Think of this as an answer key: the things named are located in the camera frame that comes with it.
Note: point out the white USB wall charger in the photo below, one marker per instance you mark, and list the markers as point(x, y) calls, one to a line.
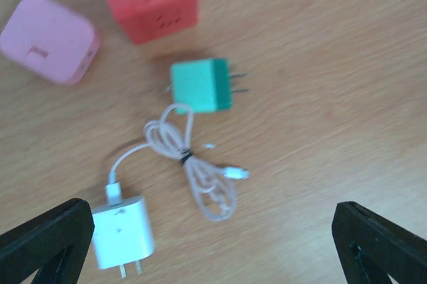
point(122, 234)

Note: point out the green small plug charger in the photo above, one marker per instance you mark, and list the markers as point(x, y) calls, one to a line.
point(204, 85)

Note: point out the pink cube plug adapter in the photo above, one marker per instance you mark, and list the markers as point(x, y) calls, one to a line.
point(50, 40)

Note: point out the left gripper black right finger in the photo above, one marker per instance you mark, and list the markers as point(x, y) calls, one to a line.
point(373, 249)

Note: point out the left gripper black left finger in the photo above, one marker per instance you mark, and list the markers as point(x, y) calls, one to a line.
point(52, 246)

